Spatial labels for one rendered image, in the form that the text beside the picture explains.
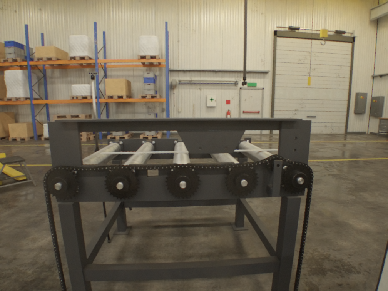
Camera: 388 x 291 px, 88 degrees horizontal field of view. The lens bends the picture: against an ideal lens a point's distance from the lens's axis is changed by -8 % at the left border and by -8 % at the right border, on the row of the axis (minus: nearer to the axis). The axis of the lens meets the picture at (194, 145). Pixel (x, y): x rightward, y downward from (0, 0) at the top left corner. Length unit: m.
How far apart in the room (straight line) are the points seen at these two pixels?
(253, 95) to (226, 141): 9.56
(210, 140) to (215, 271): 0.75
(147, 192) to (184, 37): 9.71
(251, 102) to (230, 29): 3.42
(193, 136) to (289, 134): 0.50
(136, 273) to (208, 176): 0.68
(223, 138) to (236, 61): 9.62
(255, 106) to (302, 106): 2.37
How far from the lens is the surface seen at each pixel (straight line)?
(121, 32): 10.90
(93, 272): 1.46
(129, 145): 2.07
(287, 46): 11.59
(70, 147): 1.20
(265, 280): 1.85
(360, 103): 13.43
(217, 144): 1.10
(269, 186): 1.19
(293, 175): 1.19
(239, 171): 1.09
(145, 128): 1.10
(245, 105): 10.49
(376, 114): 13.60
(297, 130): 1.23
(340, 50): 13.07
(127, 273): 1.41
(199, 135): 1.08
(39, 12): 12.55
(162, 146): 2.03
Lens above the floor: 1.21
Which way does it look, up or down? 10 degrees down
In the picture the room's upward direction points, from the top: straight up
